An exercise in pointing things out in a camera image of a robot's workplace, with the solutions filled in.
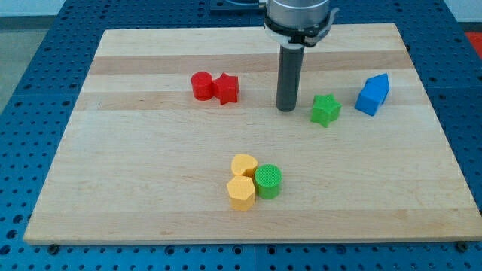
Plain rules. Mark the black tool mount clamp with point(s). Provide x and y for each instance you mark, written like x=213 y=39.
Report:
x=300 y=37

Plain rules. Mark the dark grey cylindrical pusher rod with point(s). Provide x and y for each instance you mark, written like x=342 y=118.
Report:
x=290 y=64

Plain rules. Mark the green star block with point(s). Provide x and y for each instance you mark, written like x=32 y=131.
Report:
x=325 y=109

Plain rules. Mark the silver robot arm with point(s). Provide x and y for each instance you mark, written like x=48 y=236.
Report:
x=295 y=25

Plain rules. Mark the red star block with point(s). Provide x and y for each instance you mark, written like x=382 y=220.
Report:
x=226 y=88

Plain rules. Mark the blue house-shaped block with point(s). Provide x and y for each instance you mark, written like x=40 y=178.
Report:
x=373 y=94

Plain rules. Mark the red cylinder block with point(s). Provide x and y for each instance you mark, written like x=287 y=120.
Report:
x=201 y=83

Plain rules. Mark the yellow heart block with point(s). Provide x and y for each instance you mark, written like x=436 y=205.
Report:
x=244 y=164

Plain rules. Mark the green cylinder block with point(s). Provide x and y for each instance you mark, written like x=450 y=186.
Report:
x=268 y=179

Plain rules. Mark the yellow hexagon block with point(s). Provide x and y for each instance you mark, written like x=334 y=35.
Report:
x=242 y=193

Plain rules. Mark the wooden board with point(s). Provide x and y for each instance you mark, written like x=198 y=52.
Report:
x=143 y=162

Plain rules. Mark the blue perforated table plate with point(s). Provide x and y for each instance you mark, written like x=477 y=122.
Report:
x=33 y=121

